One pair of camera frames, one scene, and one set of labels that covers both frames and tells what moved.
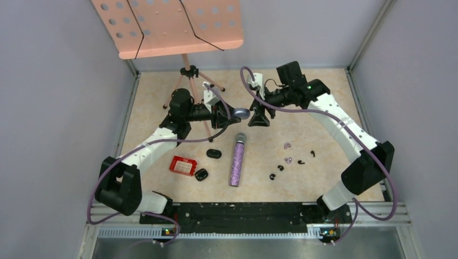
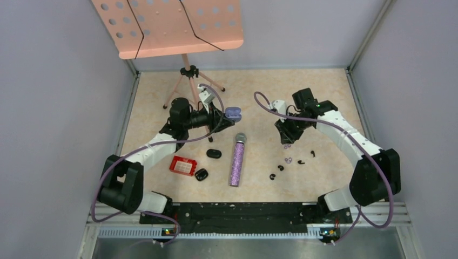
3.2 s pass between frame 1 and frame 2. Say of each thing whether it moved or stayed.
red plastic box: stayed
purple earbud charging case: moved
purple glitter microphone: stayed
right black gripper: moved
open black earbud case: stayed
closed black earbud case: stayed
